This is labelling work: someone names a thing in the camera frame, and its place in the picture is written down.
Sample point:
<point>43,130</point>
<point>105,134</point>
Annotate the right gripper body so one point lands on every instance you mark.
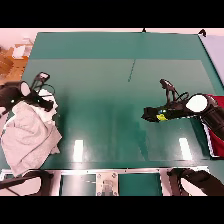
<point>155,114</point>

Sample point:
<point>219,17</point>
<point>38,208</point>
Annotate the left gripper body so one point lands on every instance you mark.
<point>44,103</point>

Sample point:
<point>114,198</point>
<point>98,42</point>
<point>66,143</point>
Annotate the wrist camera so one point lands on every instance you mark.
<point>42,77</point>
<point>167,87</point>

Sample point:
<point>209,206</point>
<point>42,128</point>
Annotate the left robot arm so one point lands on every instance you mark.
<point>13,93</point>

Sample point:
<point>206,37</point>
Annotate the cardboard box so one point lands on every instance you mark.
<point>13,63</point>

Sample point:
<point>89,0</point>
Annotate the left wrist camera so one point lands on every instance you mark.
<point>42,77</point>

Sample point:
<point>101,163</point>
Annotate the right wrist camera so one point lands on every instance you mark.
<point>167,87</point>

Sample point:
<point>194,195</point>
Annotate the silver frame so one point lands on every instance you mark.
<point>106,173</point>

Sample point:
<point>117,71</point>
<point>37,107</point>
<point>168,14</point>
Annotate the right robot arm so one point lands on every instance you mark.
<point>213,116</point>

